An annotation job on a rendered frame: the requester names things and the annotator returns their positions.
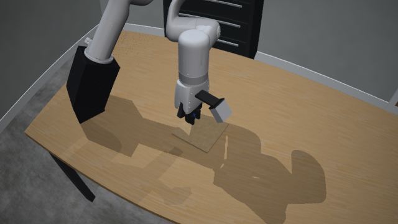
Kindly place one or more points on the tan square mat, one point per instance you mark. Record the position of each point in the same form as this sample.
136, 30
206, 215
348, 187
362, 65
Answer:
203, 134

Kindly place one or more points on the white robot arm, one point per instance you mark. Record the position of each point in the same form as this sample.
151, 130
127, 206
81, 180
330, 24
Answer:
195, 37

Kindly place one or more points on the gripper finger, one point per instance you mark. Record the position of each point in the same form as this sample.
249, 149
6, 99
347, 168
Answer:
197, 111
189, 118

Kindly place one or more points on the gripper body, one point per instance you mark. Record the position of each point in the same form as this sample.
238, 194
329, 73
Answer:
186, 94

